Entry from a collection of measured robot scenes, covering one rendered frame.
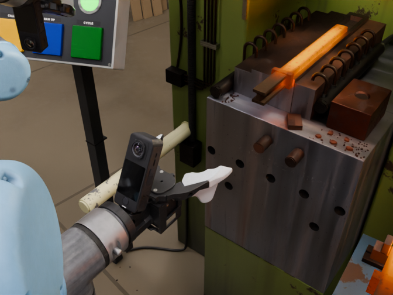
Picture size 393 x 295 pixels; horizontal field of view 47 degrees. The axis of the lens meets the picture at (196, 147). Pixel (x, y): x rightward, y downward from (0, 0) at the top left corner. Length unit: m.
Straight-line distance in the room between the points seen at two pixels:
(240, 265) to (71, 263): 0.82
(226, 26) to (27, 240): 0.98
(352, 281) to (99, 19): 0.79
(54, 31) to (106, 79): 1.87
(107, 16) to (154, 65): 2.03
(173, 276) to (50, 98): 1.51
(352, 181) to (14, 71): 0.66
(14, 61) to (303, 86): 0.59
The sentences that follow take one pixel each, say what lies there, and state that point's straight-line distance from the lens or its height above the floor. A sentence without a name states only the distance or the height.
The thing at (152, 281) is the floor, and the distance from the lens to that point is 1.81.
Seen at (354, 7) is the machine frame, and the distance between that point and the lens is 1.42.
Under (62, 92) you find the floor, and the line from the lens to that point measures 2.94.
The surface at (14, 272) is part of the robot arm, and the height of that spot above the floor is 1.26.
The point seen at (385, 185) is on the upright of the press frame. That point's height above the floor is 0.72.
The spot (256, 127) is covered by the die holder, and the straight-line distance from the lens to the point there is 1.01.
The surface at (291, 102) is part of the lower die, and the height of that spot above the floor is 0.94.
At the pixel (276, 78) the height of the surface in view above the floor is 1.01.
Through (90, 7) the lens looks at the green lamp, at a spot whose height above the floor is 1.08.
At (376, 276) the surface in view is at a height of 1.00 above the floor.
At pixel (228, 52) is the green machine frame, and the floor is 0.93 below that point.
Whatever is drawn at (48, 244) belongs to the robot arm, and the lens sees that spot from 0.35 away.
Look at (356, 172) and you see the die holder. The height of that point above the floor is 0.88.
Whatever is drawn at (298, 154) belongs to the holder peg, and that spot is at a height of 0.88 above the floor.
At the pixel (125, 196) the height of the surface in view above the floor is 1.01.
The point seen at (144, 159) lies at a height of 1.07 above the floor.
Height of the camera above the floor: 1.48
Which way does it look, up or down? 39 degrees down
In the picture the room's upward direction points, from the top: straight up
